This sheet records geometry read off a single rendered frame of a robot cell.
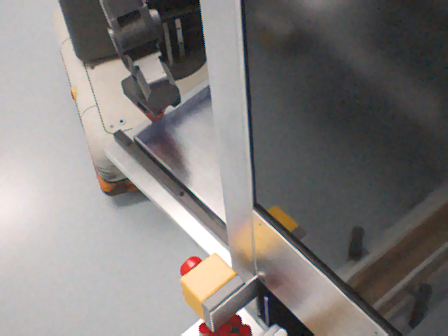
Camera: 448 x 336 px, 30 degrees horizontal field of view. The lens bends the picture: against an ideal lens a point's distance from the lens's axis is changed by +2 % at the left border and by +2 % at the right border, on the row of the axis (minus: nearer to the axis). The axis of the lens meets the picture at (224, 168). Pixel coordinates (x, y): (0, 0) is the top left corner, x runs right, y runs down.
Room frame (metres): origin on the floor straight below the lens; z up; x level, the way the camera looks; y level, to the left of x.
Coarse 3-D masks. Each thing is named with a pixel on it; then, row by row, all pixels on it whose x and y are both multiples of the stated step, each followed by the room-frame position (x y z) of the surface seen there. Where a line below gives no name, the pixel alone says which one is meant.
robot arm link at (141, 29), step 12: (108, 0) 1.01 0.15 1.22; (120, 0) 1.01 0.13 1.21; (132, 0) 1.01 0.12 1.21; (108, 12) 1.00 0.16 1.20; (120, 12) 1.00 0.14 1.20; (132, 12) 1.02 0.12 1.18; (144, 12) 1.00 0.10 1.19; (120, 24) 0.99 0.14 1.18; (132, 24) 0.99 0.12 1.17; (144, 24) 0.99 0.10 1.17; (120, 36) 0.98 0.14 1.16; (132, 36) 0.98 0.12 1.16; (144, 36) 0.98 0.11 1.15; (156, 36) 0.99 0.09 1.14
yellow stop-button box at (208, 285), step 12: (204, 264) 0.62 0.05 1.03; (216, 264) 0.61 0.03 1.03; (192, 276) 0.60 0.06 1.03; (204, 276) 0.60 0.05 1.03; (216, 276) 0.59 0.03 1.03; (228, 276) 0.59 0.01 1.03; (240, 276) 0.59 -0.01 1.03; (192, 288) 0.58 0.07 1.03; (204, 288) 0.58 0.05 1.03; (216, 288) 0.57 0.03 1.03; (228, 288) 0.57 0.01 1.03; (192, 300) 0.57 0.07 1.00; (204, 300) 0.56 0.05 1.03; (216, 300) 0.55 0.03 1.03; (204, 312) 0.55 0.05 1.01
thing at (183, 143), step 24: (192, 96) 1.05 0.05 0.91; (168, 120) 1.02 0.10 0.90; (192, 120) 1.02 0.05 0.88; (144, 144) 0.98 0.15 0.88; (168, 144) 0.97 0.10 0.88; (192, 144) 0.96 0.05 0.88; (216, 144) 0.96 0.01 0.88; (168, 168) 0.89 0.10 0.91; (192, 168) 0.91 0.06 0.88; (216, 168) 0.90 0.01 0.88; (192, 192) 0.83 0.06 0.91; (216, 192) 0.85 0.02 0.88; (216, 216) 0.78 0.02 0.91
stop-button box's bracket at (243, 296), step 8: (256, 280) 0.59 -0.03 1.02; (240, 288) 0.57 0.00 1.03; (248, 288) 0.58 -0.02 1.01; (256, 288) 0.59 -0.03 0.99; (232, 296) 0.56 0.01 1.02; (240, 296) 0.57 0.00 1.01; (248, 296) 0.58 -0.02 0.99; (224, 304) 0.55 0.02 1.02; (232, 304) 0.56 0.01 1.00; (240, 304) 0.57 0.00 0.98; (216, 312) 0.54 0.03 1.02; (224, 312) 0.55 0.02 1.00; (232, 312) 0.56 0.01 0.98; (216, 320) 0.54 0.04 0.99; (224, 320) 0.55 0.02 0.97; (216, 328) 0.54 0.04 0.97
